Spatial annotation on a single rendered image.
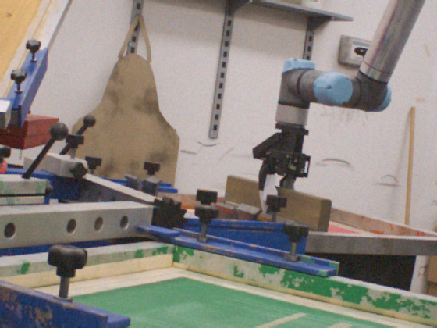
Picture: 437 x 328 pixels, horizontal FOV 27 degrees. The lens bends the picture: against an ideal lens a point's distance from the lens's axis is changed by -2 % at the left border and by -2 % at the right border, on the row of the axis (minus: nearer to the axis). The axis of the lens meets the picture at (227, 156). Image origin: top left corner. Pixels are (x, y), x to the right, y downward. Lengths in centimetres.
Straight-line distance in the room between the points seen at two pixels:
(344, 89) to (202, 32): 234
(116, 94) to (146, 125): 20
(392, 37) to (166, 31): 227
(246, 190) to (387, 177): 284
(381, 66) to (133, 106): 217
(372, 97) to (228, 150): 237
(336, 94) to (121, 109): 219
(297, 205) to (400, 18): 48
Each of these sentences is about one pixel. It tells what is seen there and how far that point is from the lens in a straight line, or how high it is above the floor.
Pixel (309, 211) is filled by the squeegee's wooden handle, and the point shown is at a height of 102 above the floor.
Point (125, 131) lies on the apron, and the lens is 411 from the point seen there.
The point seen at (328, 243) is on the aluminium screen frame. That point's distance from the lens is 190.
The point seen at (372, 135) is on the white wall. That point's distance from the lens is 494.
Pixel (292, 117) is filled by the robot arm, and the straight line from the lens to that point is 210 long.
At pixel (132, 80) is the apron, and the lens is 411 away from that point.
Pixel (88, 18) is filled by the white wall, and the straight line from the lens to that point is 407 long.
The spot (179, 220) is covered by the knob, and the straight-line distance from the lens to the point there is 159.
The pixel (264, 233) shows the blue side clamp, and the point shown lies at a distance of 179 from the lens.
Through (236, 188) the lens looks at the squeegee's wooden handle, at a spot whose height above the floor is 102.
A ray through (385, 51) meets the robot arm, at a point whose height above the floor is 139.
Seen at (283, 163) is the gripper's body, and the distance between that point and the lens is 210.
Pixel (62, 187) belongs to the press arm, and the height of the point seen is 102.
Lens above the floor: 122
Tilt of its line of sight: 3 degrees down
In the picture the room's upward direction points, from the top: 8 degrees clockwise
